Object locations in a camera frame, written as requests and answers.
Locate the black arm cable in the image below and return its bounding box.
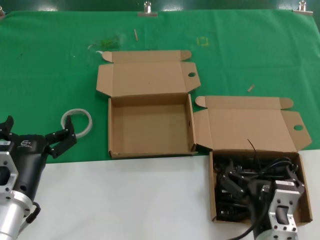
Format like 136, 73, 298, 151
231, 221, 255, 240
18, 201, 41, 237

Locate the green cloth table mat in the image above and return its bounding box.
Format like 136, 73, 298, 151
0, 9, 320, 165

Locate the right wrist camera silver bracket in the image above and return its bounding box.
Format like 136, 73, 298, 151
259, 179, 306, 235

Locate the left wrist camera silver bracket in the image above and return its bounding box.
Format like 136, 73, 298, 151
0, 138, 20, 201

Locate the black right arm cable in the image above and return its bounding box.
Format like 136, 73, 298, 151
231, 221, 255, 240

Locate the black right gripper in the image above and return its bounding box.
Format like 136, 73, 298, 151
219, 157, 305, 240

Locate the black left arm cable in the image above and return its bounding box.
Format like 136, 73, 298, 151
18, 201, 41, 237

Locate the thin black cable tie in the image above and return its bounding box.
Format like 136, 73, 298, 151
246, 138, 260, 166

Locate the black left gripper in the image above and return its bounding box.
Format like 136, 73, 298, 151
0, 115, 78, 201

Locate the clear tape roll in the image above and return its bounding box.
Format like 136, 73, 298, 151
61, 108, 94, 138

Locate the open brown cardboard box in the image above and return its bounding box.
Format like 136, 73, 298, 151
192, 95, 313, 225
95, 49, 202, 159

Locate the wrist camera silver bracket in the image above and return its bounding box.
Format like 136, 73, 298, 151
0, 138, 20, 201
259, 179, 306, 235

